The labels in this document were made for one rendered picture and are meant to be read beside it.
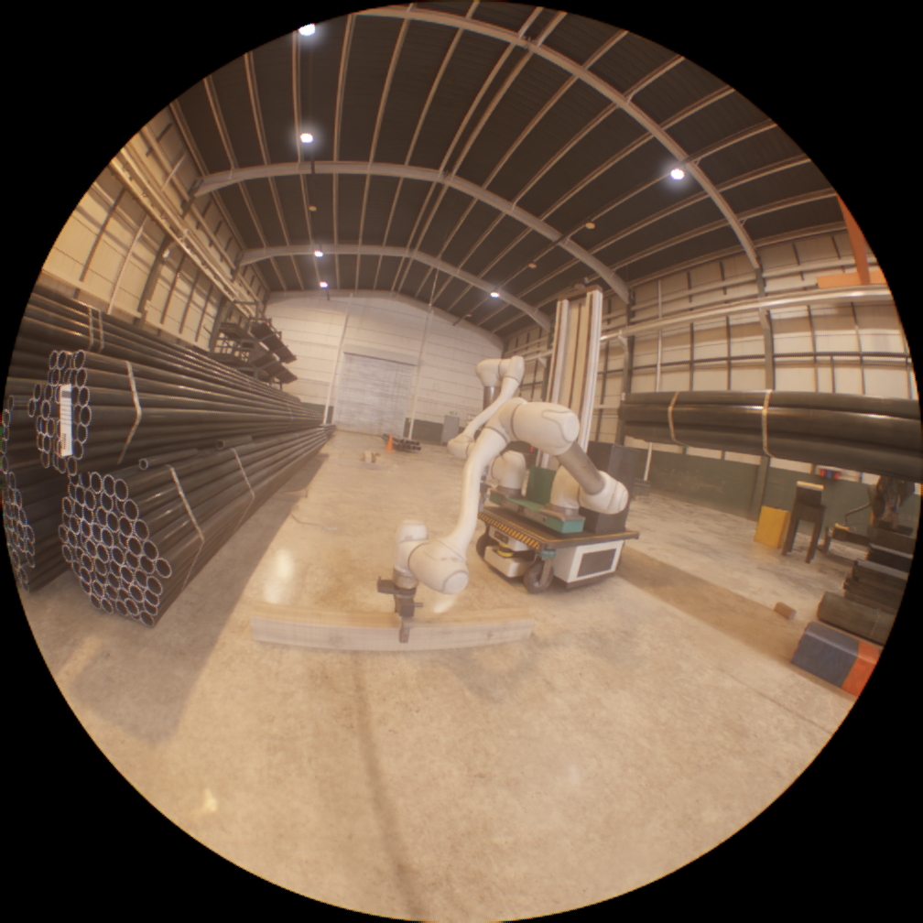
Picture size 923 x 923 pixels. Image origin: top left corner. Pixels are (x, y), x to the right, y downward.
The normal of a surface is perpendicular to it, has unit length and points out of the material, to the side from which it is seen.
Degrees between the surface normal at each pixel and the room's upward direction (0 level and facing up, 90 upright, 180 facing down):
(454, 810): 0
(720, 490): 90
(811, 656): 90
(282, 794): 0
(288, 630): 90
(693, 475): 90
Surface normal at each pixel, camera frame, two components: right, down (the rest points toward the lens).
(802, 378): -0.93, -0.13
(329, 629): 0.33, 0.12
